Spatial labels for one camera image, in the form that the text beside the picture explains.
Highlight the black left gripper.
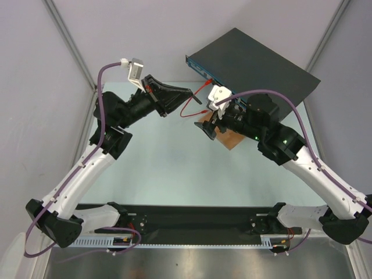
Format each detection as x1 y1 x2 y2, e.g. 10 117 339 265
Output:
117 75 192 130

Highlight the silver SFP module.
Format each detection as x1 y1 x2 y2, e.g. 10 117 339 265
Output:
189 94 202 105

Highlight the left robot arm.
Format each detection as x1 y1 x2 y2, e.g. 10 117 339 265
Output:
26 75 193 248

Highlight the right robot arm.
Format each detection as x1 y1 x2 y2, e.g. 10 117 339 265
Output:
196 90 371 245

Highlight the wooden base board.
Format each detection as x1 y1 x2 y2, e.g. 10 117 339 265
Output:
197 112 245 151

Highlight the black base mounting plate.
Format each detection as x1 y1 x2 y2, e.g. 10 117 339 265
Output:
95 204 309 245

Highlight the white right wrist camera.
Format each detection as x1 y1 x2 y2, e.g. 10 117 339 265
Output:
206 85 233 120

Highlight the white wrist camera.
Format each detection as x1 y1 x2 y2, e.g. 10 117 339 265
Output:
206 85 233 120
120 58 145 91

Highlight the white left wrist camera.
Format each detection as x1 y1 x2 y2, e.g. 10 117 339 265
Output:
120 58 145 91

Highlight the blue network switch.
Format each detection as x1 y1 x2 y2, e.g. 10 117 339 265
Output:
185 28 320 106

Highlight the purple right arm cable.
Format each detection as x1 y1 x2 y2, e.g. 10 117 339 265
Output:
213 89 372 256

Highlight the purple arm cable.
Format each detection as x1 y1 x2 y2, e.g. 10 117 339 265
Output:
23 60 143 264
213 89 372 256

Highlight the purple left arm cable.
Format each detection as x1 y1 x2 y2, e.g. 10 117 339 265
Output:
23 60 143 264

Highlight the white slotted cable duct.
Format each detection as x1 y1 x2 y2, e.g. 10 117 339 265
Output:
70 235 133 248

